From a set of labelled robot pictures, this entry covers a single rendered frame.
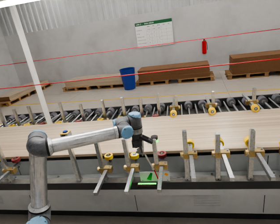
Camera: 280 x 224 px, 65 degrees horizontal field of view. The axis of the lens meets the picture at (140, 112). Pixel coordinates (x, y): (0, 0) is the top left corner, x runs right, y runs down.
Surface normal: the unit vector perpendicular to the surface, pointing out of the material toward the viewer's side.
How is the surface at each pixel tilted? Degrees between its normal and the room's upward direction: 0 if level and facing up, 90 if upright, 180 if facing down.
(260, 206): 90
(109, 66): 90
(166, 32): 90
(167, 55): 90
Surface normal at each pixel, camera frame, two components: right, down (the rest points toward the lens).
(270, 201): -0.15, 0.38
